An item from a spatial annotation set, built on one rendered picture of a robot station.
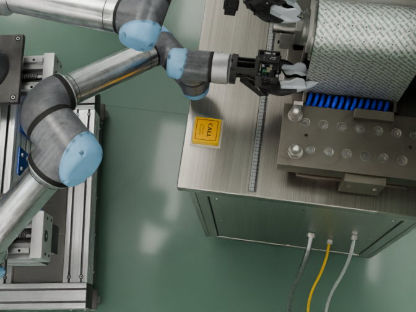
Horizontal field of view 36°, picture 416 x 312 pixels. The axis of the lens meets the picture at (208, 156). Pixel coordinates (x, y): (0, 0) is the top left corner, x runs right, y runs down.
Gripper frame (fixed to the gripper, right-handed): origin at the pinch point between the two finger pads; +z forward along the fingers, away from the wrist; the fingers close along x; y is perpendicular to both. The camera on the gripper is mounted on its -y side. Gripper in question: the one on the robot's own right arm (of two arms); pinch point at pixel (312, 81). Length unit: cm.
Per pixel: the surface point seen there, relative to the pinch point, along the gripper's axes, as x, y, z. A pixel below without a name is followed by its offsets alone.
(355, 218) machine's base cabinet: -25.7, -31.4, 17.3
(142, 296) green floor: -51, -109, -51
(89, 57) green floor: 47, -109, -92
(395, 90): -0.3, 0.6, 19.6
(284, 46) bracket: 7.1, 3.0, -7.9
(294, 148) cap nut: -16.8, -1.9, -2.7
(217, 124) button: -8.2, -16.7, -23.0
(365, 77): -0.2, 6.2, 11.5
